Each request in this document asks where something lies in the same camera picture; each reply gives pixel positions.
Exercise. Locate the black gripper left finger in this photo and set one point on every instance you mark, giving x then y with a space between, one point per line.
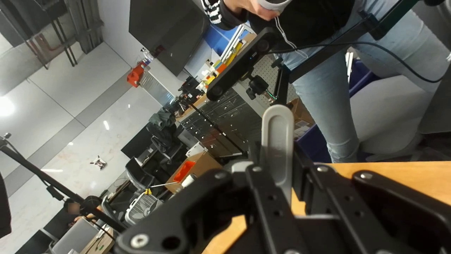
197 206

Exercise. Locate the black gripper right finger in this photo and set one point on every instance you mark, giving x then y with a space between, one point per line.
375 216

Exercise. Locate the grey measuring cup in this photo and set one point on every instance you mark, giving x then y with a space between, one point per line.
276 141

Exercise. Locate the person in jeans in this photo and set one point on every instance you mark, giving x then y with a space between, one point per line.
324 85

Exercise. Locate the black computer monitor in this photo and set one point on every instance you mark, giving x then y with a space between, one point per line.
164 32

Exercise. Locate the black bar camera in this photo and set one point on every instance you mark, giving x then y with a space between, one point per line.
237 68

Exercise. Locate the red wall object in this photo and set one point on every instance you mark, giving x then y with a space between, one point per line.
135 73

